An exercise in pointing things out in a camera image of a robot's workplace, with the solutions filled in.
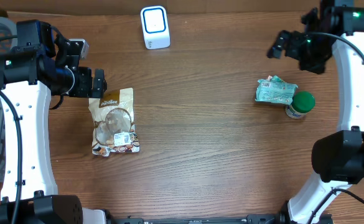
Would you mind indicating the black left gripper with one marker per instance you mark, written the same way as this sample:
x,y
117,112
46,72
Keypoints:
x,y
86,81

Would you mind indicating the white barcode scanner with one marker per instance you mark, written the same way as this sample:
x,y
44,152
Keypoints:
x,y
155,27

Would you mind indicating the brown white snack pouch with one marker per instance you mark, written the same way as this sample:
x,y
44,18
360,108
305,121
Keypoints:
x,y
113,122

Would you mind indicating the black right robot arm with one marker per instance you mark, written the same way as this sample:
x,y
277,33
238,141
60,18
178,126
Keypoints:
x,y
335,30

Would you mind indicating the large teal wipes pack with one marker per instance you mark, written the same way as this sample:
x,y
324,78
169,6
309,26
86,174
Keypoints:
x,y
275,90

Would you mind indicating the green lid jar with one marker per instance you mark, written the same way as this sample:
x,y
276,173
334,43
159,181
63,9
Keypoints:
x,y
302,103

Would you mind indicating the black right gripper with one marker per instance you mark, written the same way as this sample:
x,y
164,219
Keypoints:
x,y
292,41

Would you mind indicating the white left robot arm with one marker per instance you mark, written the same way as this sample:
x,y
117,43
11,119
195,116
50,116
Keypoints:
x,y
43,64

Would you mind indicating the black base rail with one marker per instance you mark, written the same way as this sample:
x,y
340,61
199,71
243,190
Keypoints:
x,y
250,219

